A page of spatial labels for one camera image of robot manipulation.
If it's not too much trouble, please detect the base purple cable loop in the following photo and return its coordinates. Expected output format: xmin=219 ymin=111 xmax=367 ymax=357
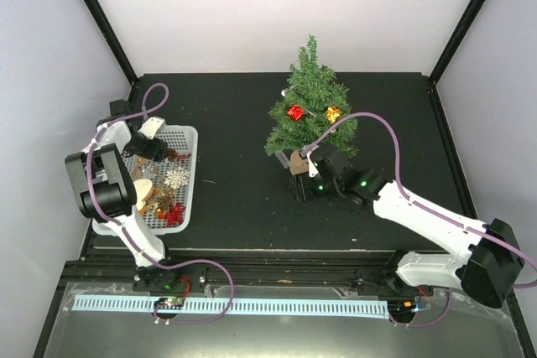
xmin=388 ymin=286 xmax=454 ymax=329
xmin=150 ymin=257 xmax=236 ymax=326

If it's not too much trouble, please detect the white plastic basket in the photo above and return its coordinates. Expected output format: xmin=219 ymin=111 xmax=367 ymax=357
xmin=91 ymin=124 xmax=199 ymax=236

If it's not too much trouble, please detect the white snowflake ornament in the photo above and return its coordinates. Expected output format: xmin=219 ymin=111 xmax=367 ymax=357
xmin=164 ymin=167 xmax=190 ymax=189

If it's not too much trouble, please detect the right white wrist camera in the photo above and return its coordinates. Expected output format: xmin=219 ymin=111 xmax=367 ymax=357
xmin=299 ymin=144 xmax=319 ymax=178

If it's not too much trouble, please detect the light blue slotted cable duct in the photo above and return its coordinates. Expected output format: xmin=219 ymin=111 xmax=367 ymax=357
xmin=71 ymin=295 xmax=389 ymax=319

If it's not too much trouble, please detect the red gift box ornament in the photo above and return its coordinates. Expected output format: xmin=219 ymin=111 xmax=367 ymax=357
xmin=287 ymin=104 xmax=304 ymax=122

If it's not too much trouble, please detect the terracotta tree pot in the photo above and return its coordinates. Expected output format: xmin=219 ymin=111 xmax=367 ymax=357
xmin=289 ymin=150 xmax=309 ymax=175

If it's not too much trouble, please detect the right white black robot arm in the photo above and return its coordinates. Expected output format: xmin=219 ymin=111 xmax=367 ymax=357
xmin=289 ymin=145 xmax=524 ymax=309

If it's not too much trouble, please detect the wooden slice ornament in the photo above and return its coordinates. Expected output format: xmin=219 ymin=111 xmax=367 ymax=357
xmin=133 ymin=179 xmax=154 ymax=211

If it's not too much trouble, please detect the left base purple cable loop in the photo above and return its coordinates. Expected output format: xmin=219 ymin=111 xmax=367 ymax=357
xmin=150 ymin=257 xmax=236 ymax=326

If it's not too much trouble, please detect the small green christmas tree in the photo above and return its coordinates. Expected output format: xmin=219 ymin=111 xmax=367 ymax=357
xmin=264 ymin=35 xmax=357 ymax=157

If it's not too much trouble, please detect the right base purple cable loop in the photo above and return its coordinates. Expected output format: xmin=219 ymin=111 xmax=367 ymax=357
xmin=388 ymin=286 xmax=454 ymax=329

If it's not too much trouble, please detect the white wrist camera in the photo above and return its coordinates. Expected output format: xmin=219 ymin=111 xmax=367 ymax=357
xmin=138 ymin=117 xmax=165 ymax=140
xmin=299 ymin=144 xmax=319 ymax=178

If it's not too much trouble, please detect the gold gift box ornament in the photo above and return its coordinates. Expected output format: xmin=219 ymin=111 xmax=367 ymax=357
xmin=325 ymin=106 xmax=342 ymax=125

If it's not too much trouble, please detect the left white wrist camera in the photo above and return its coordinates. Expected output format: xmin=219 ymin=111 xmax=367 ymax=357
xmin=138 ymin=117 xmax=165 ymax=140

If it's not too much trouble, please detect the pine cone ornament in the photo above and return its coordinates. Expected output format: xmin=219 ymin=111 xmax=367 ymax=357
xmin=167 ymin=148 xmax=179 ymax=162

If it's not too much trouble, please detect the red snowflake ornament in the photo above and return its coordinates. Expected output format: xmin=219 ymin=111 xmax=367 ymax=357
xmin=158 ymin=202 xmax=185 ymax=228

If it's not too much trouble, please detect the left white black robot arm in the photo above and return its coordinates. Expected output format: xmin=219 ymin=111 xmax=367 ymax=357
xmin=65 ymin=100 xmax=180 ymax=290

